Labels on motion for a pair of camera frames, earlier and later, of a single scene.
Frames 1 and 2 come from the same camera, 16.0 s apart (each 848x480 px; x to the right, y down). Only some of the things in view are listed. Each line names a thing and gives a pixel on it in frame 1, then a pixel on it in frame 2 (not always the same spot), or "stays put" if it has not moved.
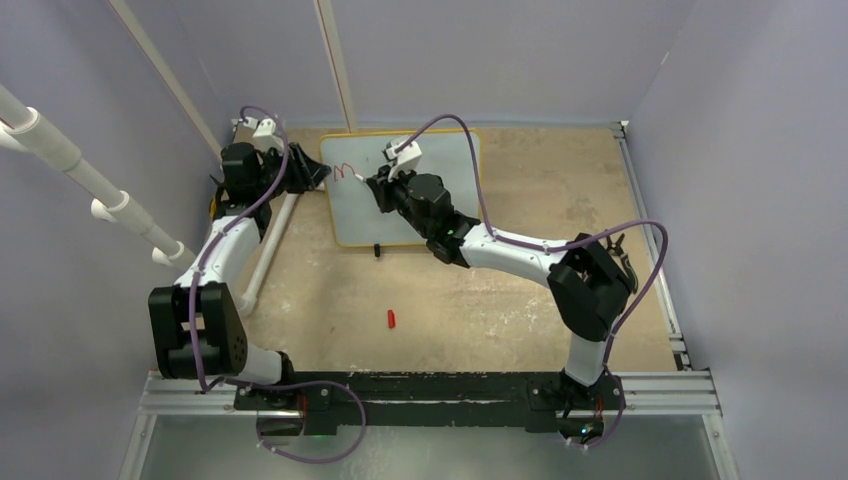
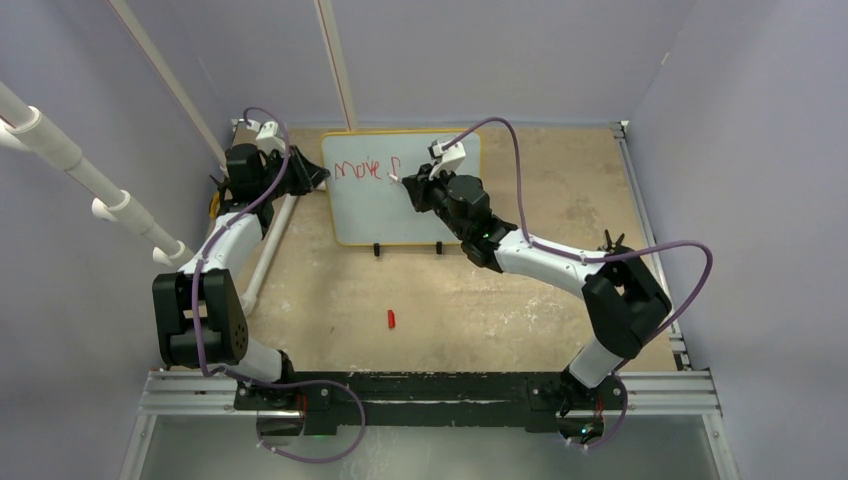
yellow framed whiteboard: [355, 156] stays put
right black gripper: [385, 187] → [421, 186]
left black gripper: [305, 172] stays put
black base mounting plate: [328, 399] stays put
